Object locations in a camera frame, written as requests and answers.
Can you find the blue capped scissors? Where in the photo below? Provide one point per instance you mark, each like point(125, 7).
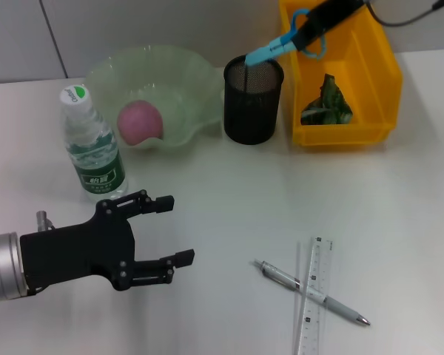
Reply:
point(266, 53)

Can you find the green plastic wrapper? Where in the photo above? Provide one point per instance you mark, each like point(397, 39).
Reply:
point(327, 111)

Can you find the pink peach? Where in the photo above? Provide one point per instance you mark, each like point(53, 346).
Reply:
point(138, 122)

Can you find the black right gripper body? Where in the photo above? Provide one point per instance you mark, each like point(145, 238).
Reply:
point(336, 9)

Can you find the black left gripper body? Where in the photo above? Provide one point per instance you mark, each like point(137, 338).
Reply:
point(77, 251)

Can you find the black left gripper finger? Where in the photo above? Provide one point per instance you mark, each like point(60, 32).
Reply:
point(185, 258)
point(164, 204)

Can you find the clear plastic ruler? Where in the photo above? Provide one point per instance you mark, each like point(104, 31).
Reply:
point(312, 321)

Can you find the translucent green wavy fruit plate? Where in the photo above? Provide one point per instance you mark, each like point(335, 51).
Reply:
point(185, 88)

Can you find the yellow plastic bin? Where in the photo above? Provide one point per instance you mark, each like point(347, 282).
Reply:
point(370, 74)

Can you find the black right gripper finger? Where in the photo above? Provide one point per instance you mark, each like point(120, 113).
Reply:
point(307, 37)

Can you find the grey white ballpoint pen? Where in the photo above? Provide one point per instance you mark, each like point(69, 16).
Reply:
point(340, 307)

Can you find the black mesh pen holder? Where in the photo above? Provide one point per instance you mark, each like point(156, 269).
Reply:
point(249, 107)

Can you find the clear green-label water bottle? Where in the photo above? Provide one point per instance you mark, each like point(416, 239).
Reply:
point(96, 155)

